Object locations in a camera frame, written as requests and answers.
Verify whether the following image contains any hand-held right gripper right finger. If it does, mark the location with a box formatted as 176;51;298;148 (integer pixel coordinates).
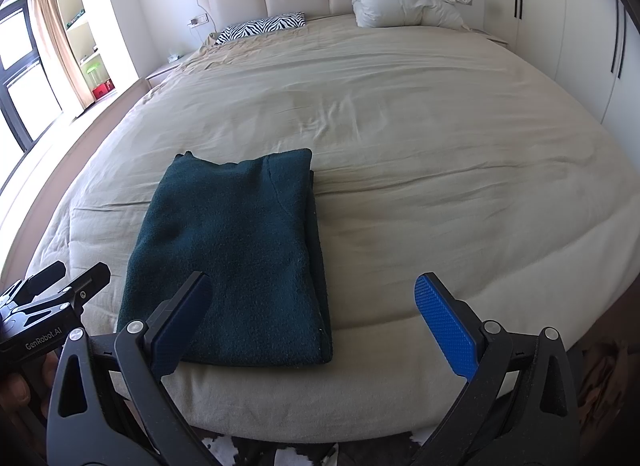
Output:
414;272;581;466

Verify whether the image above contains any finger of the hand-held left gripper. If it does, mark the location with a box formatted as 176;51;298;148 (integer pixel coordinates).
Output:
30;262;112;317
16;261;66;297

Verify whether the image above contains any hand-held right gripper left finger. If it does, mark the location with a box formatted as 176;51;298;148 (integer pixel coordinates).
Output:
46;271;214;466

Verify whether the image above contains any dark green sweater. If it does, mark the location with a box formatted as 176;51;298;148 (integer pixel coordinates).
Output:
117;148;334;368

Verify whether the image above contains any person's left hand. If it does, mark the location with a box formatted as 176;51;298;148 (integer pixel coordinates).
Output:
0;348;59;427

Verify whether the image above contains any bed with beige sheet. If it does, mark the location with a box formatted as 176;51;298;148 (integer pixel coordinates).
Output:
10;13;628;444

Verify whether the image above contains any cowhide rug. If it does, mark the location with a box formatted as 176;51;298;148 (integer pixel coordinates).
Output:
200;427;437;466

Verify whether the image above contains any black framed window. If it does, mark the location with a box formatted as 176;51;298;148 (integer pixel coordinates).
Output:
0;0;63;153

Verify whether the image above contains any green stool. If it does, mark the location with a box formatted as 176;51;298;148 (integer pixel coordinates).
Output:
82;59;104;92

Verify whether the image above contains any white nightstand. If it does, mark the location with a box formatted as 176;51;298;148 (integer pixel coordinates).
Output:
145;52;194;90

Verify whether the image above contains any beige curtain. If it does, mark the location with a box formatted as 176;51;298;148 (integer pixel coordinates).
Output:
27;0;97;117

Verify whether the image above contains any white open shelf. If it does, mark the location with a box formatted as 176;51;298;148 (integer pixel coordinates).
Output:
52;0;142;107

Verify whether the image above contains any zebra print pillow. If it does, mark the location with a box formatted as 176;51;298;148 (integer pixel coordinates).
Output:
214;12;307;46

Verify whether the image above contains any white wardrobe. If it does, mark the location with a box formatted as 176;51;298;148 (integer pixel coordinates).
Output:
482;0;637;137

